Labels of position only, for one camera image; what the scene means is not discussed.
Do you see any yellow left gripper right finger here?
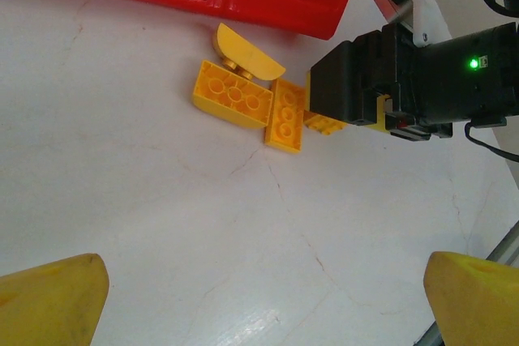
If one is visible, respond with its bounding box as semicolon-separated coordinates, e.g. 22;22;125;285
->
423;251;519;346

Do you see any yellow half-round lego piece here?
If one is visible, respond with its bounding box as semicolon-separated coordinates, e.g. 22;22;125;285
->
212;22;287;82

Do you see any yellow-orange flat lego brick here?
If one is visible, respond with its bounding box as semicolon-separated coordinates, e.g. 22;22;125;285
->
264;78;308;156

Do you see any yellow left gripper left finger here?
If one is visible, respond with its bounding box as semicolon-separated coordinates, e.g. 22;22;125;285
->
0;253;109;346

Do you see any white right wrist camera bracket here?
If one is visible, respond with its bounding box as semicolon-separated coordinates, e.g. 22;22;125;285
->
399;0;452;48

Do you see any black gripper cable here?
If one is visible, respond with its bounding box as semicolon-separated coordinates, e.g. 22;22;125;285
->
463;120;519;164

